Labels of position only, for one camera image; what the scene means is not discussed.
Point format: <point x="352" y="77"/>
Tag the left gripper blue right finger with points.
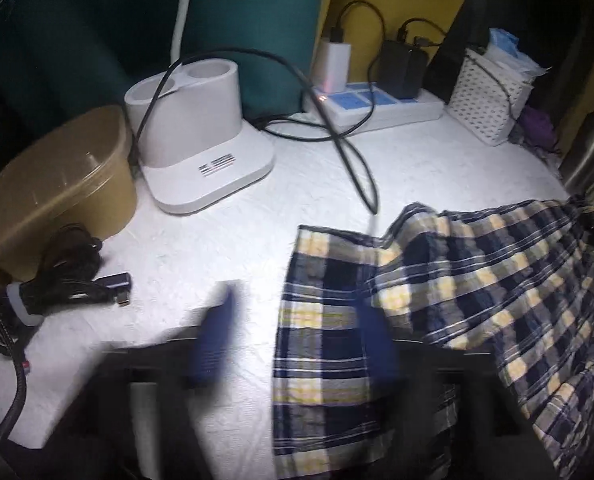
<point x="381" y="351"/>

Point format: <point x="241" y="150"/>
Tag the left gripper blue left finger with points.
<point x="212" y="340"/>

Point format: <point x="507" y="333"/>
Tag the blue yellow plaid pants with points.
<point x="492" y="314"/>

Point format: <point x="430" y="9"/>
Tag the white textured bed cover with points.
<point x="178" y="263"/>

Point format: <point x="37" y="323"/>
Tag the white desk lamp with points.
<point x="194" y="145"/>

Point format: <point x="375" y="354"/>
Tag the tan lidded plastic container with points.
<point x="78" y="173"/>

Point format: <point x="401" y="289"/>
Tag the white power strip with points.
<point x="345" y="109"/>

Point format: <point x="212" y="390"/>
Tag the white perforated basket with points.
<point x="487" y="99"/>

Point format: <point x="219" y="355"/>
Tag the purple cloth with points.
<point x="537" y="128"/>

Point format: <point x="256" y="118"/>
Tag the white usb charger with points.
<point x="331" y="62"/>

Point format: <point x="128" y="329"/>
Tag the black power adapter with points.
<point x="401" y="69"/>

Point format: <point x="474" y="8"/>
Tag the stainless steel thermos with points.
<point x="577" y="168"/>

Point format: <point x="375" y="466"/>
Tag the teal curtain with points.
<point x="69" y="56"/>

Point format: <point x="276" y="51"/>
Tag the blue tissue pack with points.
<point x="503" y="50"/>

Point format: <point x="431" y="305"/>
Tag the yellow curtain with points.
<point x="392" y="10"/>

